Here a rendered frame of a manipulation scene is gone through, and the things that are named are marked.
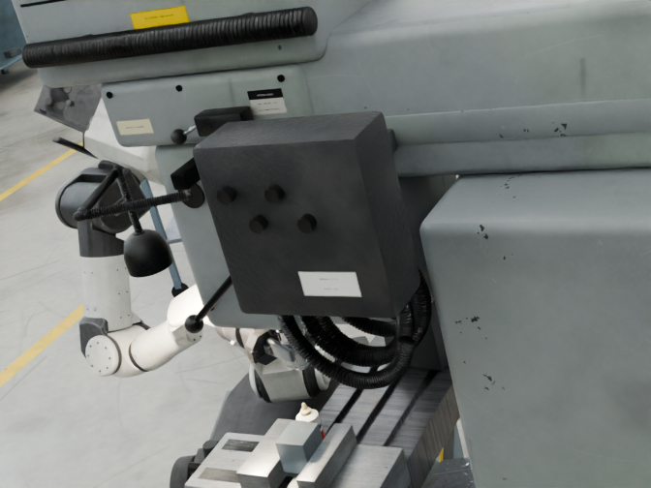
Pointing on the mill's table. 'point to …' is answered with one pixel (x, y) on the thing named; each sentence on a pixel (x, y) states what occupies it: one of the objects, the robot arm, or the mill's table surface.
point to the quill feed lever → (194, 323)
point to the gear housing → (222, 93)
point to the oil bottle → (310, 416)
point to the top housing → (119, 16)
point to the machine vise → (380, 463)
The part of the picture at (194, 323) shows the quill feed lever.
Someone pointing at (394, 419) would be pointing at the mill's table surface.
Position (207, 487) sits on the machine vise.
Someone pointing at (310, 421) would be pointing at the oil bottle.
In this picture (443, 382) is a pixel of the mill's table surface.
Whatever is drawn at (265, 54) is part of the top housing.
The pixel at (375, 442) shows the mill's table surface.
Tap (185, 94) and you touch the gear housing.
